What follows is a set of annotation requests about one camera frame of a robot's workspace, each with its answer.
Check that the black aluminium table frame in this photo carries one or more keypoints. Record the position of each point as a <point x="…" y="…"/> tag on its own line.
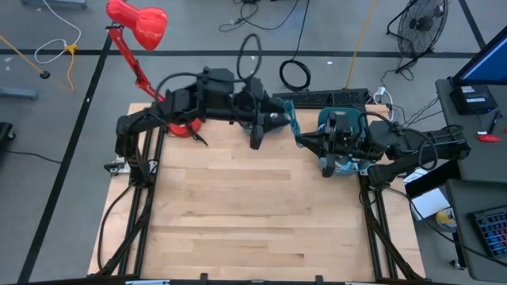
<point x="139" y="221"/>

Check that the small teal plastic bin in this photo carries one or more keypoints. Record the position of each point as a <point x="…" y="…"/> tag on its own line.
<point x="279" y="105"/>

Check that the black pen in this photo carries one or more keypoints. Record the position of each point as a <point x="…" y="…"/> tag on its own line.
<point x="494" y="122"/>

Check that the large teal plastic bin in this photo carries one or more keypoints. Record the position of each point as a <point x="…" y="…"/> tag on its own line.
<point x="321" y="116"/>

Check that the grey metal floor base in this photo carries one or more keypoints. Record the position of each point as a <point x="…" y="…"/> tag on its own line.
<point x="55" y="3"/>

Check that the grey floor bar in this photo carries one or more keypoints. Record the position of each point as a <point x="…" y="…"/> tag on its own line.
<point x="17" y="94"/>

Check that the white power adapter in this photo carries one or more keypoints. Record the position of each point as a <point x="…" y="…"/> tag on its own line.
<point x="381" y="92"/>

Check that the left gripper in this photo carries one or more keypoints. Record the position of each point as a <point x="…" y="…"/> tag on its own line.
<point x="249" y="107"/>

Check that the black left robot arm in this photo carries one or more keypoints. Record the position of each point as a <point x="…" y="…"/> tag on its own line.
<point x="186" y="105"/>

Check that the red desk lamp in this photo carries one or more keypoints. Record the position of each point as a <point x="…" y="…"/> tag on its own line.
<point x="146" y="23"/>

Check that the black floor fan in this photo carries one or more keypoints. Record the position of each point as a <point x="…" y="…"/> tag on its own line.
<point x="421" y="23"/>

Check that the dark grey desk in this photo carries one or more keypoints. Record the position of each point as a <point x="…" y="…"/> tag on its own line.
<point x="475" y="166"/>
<point x="475" y="245"/>

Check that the black floor case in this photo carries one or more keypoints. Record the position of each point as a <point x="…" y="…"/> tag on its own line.
<point x="6" y="132"/>

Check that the keyboard with coloured keys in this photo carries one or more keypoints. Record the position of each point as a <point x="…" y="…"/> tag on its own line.
<point x="493" y="231"/>

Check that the black box with labels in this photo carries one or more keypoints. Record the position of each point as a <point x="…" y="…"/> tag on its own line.
<point x="473" y="99"/>

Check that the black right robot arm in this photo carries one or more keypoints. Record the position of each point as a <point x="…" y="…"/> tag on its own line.
<point x="435" y="144"/>

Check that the white box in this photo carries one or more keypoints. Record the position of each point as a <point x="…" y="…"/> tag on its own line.
<point x="429" y="204"/>

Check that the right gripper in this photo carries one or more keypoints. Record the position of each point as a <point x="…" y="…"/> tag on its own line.
<point x="344" y="136"/>

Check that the computer monitor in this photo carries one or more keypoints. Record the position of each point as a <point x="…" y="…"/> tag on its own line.
<point x="487" y="63"/>

